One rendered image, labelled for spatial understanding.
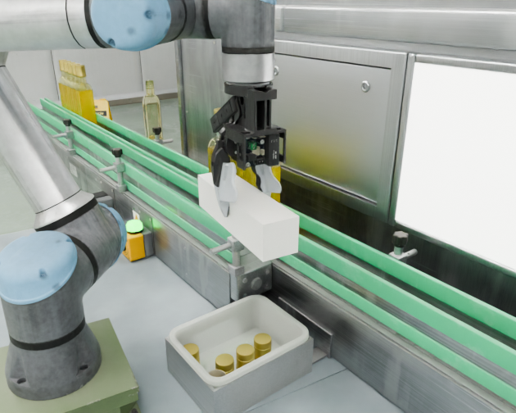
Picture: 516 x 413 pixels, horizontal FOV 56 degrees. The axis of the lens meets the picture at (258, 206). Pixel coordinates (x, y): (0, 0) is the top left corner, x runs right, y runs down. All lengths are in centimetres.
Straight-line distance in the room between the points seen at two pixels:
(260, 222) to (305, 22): 57
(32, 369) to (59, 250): 19
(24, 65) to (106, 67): 104
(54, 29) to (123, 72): 665
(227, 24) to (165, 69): 686
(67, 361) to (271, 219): 40
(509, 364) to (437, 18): 55
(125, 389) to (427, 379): 49
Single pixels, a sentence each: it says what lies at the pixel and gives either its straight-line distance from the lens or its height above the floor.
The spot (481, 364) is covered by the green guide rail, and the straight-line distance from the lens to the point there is 81.
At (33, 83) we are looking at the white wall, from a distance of 693.
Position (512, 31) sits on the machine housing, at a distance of 86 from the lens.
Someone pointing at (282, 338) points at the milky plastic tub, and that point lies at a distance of 99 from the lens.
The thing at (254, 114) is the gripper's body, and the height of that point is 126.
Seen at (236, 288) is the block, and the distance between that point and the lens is 102.
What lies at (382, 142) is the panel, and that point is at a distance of 100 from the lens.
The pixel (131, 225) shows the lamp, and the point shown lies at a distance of 134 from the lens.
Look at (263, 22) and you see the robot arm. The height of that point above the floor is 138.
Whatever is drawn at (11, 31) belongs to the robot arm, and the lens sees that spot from 67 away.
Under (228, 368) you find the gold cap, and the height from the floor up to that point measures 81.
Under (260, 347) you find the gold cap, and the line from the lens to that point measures 95.
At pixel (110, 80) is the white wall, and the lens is 722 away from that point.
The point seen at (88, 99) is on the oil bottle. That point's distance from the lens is 212.
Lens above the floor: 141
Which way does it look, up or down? 23 degrees down
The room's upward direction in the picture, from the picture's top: straight up
